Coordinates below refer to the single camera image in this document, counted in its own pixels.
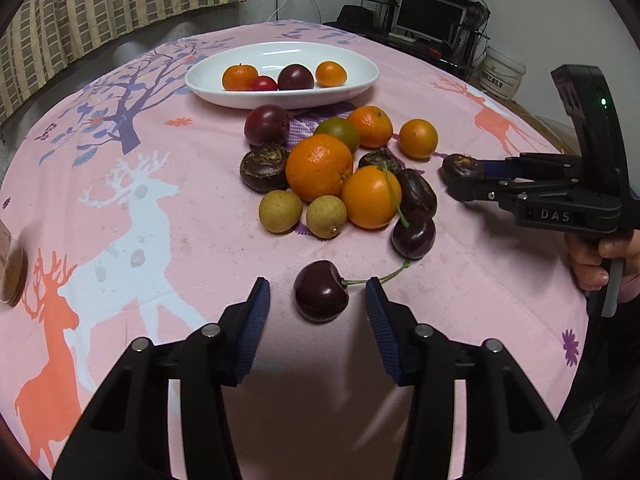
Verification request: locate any dark red cherry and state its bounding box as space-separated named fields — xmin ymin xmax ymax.
xmin=293 ymin=260 xmax=412 ymax=324
xmin=382 ymin=162 xmax=437 ymax=260

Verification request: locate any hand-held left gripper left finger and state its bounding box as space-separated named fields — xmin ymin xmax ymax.
xmin=52 ymin=276 xmax=272 ymax=480

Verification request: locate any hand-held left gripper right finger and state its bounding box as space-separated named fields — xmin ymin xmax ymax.
xmin=365 ymin=276 xmax=583 ymax=480

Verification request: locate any white power cable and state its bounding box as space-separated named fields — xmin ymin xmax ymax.
xmin=266 ymin=0 xmax=324 ymax=24

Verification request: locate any beige checked curtain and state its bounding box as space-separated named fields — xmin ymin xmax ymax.
xmin=0 ymin=0 xmax=249 ymax=126

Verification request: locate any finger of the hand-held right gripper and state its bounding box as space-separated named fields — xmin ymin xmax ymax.
xmin=446 ymin=178 xmax=583 ymax=213
xmin=479 ymin=153 xmax=584 ymax=184

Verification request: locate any computer monitor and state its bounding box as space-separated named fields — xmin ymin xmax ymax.
xmin=394 ymin=0 xmax=469 ymax=42

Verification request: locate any small orange kumquat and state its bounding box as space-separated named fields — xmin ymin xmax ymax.
xmin=222 ymin=63 xmax=259 ymax=92
xmin=315 ymin=61 xmax=348 ymax=88

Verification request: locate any pink deer printed tablecloth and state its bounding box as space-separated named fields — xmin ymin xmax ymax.
xmin=0 ymin=20 xmax=592 ymax=480

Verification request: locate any dark brown water chestnut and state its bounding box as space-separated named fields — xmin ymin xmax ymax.
xmin=395 ymin=168 xmax=438 ymax=219
xmin=239 ymin=143 xmax=292 ymax=194
xmin=440 ymin=154 xmax=486 ymax=184
xmin=358 ymin=147 xmax=404 ymax=173

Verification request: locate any dark purple plum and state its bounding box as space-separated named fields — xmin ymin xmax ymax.
xmin=244 ymin=104 xmax=291 ymax=148
xmin=277 ymin=63 xmax=315 ymax=91

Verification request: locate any jar with wooden lid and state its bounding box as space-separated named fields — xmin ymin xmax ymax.
xmin=0 ymin=219 xmax=29 ymax=307

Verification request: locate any black bag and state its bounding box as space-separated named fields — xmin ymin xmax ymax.
xmin=323 ymin=4 xmax=397 ymax=41

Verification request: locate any person's right hand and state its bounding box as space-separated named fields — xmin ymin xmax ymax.
xmin=566 ymin=229 xmax=640 ymax=292

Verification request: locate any large orange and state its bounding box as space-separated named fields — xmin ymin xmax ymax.
xmin=285 ymin=134 xmax=354 ymax=203

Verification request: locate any white plastic bucket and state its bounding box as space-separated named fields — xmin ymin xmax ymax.
xmin=477 ymin=46 xmax=528 ymax=101

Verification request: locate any green orange tangerine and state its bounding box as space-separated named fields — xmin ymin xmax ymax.
xmin=314 ymin=117 xmax=361 ymax=155

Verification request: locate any yellow brown longan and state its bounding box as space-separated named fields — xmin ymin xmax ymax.
xmin=258 ymin=189 xmax=304 ymax=234
xmin=306 ymin=195 xmax=348 ymax=239

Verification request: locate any white oval plate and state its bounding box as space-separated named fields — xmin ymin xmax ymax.
xmin=184 ymin=41 xmax=380 ymax=110

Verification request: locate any small orange tangerine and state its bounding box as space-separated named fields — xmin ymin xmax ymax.
xmin=398 ymin=118 xmax=439 ymax=159

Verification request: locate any dark clothing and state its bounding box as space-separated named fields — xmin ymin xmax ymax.
xmin=559 ymin=300 xmax=640 ymax=443

